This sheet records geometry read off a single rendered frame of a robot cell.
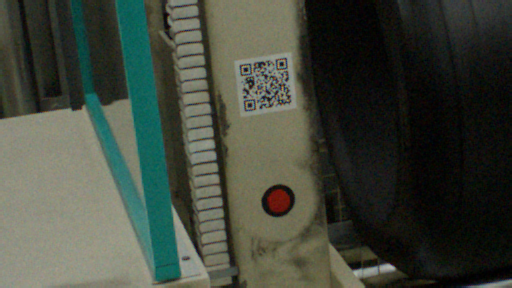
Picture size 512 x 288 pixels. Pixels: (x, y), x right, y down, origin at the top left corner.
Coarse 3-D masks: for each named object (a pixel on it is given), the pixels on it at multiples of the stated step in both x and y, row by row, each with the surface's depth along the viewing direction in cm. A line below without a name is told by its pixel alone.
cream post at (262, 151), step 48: (240, 0) 158; (288, 0) 159; (240, 48) 159; (288, 48) 161; (240, 144) 163; (288, 144) 165; (240, 192) 165; (288, 192) 167; (240, 240) 167; (288, 240) 168
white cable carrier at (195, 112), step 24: (168, 0) 158; (192, 0) 157; (168, 24) 162; (192, 24) 158; (192, 48) 159; (192, 72) 160; (192, 96) 160; (192, 120) 161; (192, 144) 162; (192, 168) 163; (216, 168) 164; (192, 192) 169; (216, 192) 165; (216, 216) 166; (216, 240) 167; (216, 264) 168
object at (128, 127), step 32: (96, 0) 109; (128, 0) 85; (96, 32) 116; (128, 32) 85; (96, 64) 123; (128, 64) 86; (96, 96) 131; (128, 96) 88; (96, 128) 129; (128, 128) 100; (160, 128) 88; (128, 160) 105; (160, 160) 88; (128, 192) 107; (160, 192) 89; (160, 224) 90; (160, 256) 90
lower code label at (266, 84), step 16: (240, 64) 160; (256, 64) 160; (272, 64) 161; (288, 64) 161; (240, 80) 160; (256, 80) 161; (272, 80) 162; (288, 80) 162; (240, 96) 161; (256, 96) 162; (272, 96) 162; (288, 96) 163; (256, 112) 162
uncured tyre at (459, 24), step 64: (320, 0) 188; (384, 0) 153; (448, 0) 148; (320, 64) 193; (384, 64) 203; (448, 64) 147; (384, 128) 202; (448, 128) 149; (384, 192) 196; (448, 192) 152; (384, 256) 174; (448, 256) 161
